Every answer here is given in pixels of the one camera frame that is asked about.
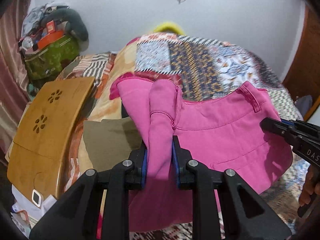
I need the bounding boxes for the striped red curtain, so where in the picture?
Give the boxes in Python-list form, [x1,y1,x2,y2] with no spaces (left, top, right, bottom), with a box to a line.
[1,0,31,154]

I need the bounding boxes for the wooden lap desk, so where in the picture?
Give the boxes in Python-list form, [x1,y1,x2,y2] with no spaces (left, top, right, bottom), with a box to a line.
[7,77,94,200]

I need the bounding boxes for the right hand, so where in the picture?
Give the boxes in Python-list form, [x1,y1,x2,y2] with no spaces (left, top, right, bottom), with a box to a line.
[297,165,319,218]

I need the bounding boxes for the small white smartwatch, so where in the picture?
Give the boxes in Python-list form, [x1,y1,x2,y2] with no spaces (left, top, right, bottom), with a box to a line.
[31,189,43,208]

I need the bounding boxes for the yellow round object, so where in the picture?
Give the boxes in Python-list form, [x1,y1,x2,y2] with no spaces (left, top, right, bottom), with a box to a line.
[153,22,185,35]

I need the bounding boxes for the pile of clothes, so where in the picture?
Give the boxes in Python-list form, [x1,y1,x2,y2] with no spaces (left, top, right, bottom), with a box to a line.
[21,3,69,38]

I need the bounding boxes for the green patterned storage bag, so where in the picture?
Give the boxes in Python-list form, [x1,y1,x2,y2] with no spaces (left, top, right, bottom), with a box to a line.
[24,35,79,81]

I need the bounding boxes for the olive green folded pants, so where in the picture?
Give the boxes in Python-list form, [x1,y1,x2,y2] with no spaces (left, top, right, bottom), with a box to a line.
[83,117,142,172]

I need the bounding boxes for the orange box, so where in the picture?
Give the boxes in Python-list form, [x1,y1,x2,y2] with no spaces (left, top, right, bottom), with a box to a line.
[37,21,64,49]

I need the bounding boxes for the grey neck pillow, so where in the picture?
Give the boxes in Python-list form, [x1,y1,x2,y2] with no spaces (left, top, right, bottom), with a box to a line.
[40,8,88,42]

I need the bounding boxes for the pink pants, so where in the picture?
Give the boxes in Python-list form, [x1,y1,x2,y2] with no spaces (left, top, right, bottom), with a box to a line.
[111,76,293,232]

